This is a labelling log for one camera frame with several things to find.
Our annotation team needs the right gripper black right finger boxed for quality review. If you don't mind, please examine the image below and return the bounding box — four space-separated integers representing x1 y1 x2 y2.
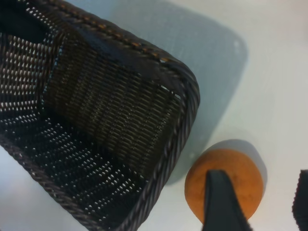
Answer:
292 169 308 231

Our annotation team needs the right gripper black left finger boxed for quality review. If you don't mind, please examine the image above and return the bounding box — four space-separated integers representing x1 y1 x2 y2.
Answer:
202 169 253 231

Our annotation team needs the orange citrus fruit with knob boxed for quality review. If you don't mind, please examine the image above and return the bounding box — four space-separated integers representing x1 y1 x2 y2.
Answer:
184 148 265 221

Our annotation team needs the dark brown woven wicker basket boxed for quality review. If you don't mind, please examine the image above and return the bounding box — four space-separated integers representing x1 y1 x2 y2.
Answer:
0 0 201 231

